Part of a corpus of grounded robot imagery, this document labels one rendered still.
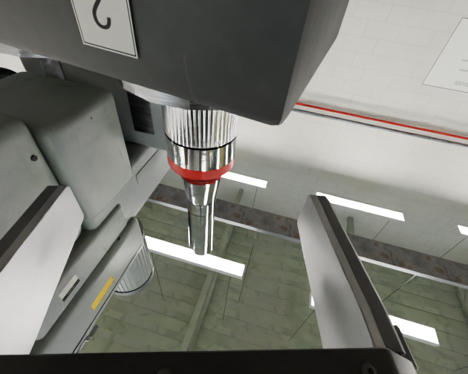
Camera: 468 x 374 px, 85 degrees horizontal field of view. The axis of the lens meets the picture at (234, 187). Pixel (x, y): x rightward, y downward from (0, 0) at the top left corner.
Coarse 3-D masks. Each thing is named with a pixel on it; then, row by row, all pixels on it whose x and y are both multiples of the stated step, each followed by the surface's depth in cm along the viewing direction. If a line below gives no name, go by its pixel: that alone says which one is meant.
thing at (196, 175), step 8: (168, 160) 17; (232, 160) 17; (176, 168) 16; (184, 168) 16; (224, 168) 17; (184, 176) 17; (192, 176) 16; (200, 176) 16; (208, 176) 16; (216, 176) 17
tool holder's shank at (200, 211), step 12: (192, 180) 18; (204, 180) 18; (216, 180) 18; (192, 192) 19; (204, 192) 19; (216, 192) 20; (192, 204) 20; (204, 204) 20; (192, 216) 21; (204, 216) 21; (192, 228) 22; (204, 228) 22; (192, 240) 24; (204, 240) 24; (192, 252) 25; (204, 252) 25
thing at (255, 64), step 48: (0, 0) 9; (48, 0) 8; (96, 0) 7; (144, 0) 7; (192, 0) 6; (240, 0) 6; (288, 0) 6; (336, 0) 9; (0, 48) 13; (48, 48) 9; (96, 48) 8; (144, 48) 8; (192, 48) 7; (240, 48) 7; (288, 48) 6; (144, 96) 11; (192, 96) 8; (240, 96) 7; (288, 96) 7
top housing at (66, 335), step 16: (128, 224) 77; (128, 240) 77; (112, 256) 71; (128, 256) 79; (96, 272) 66; (112, 272) 73; (80, 288) 63; (96, 288) 66; (112, 288) 75; (80, 304) 62; (96, 304) 68; (64, 320) 58; (80, 320) 63; (96, 320) 71; (48, 336) 55; (64, 336) 59; (80, 336) 65; (32, 352) 53; (48, 352) 55; (64, 352) 60
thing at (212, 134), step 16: (176, 112) 14; (192, 112) 13; (208, 112) 13; (224, 112) 14; (176, 128) 14; (192, 128) 14; (208, 128) 14; (224, 128) 14; (176, 144) 15; (192, 144) 15; (208, 144) 15; (224, 144) 15; (176, 160) 16; (192, 160) 15; (208, 160) 16; (224, 160) 16
